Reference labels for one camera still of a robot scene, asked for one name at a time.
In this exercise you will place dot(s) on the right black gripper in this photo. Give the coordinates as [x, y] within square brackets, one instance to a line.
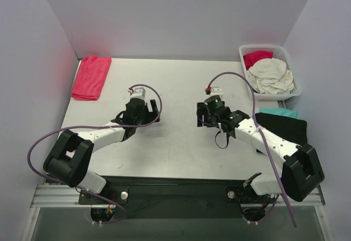
[201, 114]

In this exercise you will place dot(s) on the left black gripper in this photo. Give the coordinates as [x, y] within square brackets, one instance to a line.
[149, 110]

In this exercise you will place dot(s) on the black t shirt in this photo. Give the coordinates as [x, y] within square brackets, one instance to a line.
[290, 129]

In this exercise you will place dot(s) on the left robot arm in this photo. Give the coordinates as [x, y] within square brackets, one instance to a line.
[69, 159]

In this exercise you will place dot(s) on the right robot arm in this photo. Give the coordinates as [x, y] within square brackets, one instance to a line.
[301, 169]

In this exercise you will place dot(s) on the folded pink t shirt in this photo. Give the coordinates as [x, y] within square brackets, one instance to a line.
[90, 78]

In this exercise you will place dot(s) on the red t shirt in basket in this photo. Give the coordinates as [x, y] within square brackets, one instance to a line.
[251, 58]

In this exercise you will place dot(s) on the cream t shirt in basket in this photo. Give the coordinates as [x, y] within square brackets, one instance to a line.
[270, 76]

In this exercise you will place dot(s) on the folded teal t shirt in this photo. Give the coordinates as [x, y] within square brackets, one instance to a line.
[278, 111]

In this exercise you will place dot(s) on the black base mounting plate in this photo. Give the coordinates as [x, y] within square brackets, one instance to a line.
[172, 198]

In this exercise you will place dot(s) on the white laundry basket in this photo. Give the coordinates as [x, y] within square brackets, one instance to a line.
[279, 53]

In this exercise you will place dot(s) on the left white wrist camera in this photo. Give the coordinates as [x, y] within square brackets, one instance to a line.
[137, 93]

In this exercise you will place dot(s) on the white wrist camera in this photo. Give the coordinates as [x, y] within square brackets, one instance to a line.
[137, 93]
[213, 91]

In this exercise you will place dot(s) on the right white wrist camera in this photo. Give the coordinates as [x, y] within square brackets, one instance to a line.
[213, 91]

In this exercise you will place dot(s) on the aluminium rail frame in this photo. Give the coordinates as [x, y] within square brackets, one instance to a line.
[60, 196]

